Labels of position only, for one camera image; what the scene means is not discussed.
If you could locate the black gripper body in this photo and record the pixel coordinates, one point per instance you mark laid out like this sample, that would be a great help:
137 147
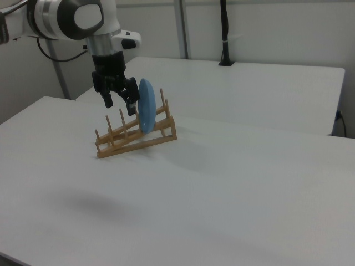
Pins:
108 67

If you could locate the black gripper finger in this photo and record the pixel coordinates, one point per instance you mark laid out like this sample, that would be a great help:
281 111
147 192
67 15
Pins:
131 92
107 98

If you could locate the blue round plate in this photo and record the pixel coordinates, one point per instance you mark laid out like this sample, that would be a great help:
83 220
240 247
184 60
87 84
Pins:
146 105

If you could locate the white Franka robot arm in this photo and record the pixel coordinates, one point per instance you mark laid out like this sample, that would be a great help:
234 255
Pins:
55 16

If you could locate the wooden plate rack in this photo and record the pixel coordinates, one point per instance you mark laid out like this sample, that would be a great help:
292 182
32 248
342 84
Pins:
138 144

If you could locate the grey aluminium partition post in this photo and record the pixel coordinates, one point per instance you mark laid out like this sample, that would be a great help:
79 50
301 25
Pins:
185 27
61 77

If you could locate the black camera stand pole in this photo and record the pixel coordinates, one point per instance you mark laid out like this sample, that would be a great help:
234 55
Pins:
225 33

